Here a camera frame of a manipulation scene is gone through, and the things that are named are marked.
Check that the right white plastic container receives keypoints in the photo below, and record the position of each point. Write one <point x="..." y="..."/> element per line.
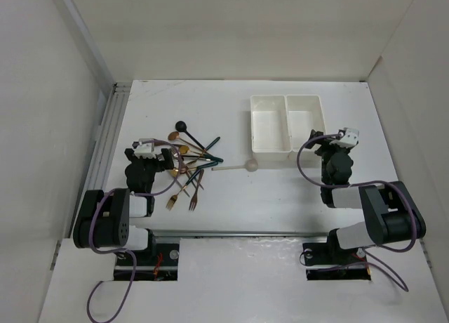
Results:
<point x="304" y="114"/>

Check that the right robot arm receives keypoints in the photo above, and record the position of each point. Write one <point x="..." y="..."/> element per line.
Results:
<point x="389" y="212"/>

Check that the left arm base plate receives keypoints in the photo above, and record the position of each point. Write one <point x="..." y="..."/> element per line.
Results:
<point x="157" y="263"/>

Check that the white plastic container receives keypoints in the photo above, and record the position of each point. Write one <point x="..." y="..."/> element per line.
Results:
<point x="270" y="137"/>
<point x="304" y="114"/>

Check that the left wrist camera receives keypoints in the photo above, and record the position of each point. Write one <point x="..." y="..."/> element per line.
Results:
<point x="144" y="148"/>

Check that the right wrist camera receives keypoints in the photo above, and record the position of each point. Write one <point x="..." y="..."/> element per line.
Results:
<point x="348" y="137"/>

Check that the gold spoon green handle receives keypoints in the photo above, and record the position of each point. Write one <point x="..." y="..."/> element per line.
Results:
<point x="187" y="153"/>

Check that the left white plastic container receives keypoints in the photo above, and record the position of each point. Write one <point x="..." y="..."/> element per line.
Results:
<point x="270" y="137"/>

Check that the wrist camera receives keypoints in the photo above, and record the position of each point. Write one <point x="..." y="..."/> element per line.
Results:
<point x="348" y="137"/>
<point x="144" y="148"/>

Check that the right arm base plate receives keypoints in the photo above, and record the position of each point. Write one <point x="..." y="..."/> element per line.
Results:
<point x="324" y="262"/>

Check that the black plastic spoon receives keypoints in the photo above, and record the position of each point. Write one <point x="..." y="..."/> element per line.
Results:
<point x="181" y="127"/>

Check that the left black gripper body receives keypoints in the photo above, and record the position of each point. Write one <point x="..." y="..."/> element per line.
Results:
<point x="151" y="166"/>

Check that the brown wooden fork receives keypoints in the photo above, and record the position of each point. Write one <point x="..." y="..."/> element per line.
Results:
<point x="194" y="199"/>

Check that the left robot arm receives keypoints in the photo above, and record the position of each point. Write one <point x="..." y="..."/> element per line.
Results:
<point x="104" y="219"/>

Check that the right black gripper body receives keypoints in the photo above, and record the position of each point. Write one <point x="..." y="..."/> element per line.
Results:
<point x="327" y="149"/>

